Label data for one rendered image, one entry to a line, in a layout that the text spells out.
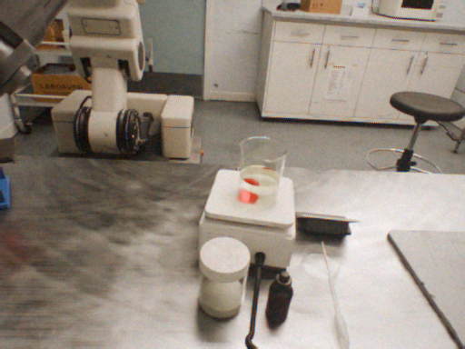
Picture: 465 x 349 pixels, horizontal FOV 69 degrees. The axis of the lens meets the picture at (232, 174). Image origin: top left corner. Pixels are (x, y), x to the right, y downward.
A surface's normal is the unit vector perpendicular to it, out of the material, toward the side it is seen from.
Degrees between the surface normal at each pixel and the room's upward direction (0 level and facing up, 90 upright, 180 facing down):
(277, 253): 90
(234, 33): 90
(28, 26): 67
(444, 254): 0
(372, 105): 90
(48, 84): 91
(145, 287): 0
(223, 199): 0
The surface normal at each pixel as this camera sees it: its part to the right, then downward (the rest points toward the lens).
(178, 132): 0.04, 0.51
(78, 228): 0.07, -0.86
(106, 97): 0.07, 0.08
